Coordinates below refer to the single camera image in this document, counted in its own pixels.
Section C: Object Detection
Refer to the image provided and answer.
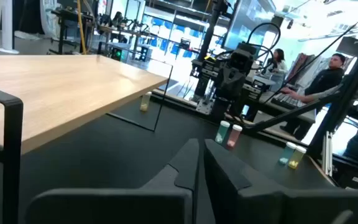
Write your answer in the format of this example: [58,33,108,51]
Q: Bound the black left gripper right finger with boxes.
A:
[203,138,358,224]

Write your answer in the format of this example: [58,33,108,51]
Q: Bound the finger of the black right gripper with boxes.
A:
[230,68,239,98]
[223,68,231,98]

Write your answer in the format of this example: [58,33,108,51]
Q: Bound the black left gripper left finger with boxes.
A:
[25,138,200,224]

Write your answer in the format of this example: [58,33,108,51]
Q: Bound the red medicine bottle white cap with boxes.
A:
[226,124,243,149]

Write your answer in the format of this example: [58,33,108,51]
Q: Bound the wooden shelf black metal legs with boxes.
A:
[0,54,173,224]

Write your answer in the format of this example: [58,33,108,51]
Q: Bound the black computer keyboard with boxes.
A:
[270,92,307,110]

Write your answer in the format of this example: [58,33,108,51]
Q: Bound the large display screen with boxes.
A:
[223,0,277,50]

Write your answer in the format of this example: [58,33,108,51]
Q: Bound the office desk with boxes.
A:
[244,90,318,125]

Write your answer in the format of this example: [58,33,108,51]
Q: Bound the black workbench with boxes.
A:
[50,7,94,55]

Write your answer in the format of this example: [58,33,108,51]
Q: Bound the white stand pole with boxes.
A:
[0,0,20,55]

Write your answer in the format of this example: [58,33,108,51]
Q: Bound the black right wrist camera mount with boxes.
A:
[228,42,256,71]

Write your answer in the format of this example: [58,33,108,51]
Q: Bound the yellow hanging cable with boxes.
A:
[76,0,88,55]

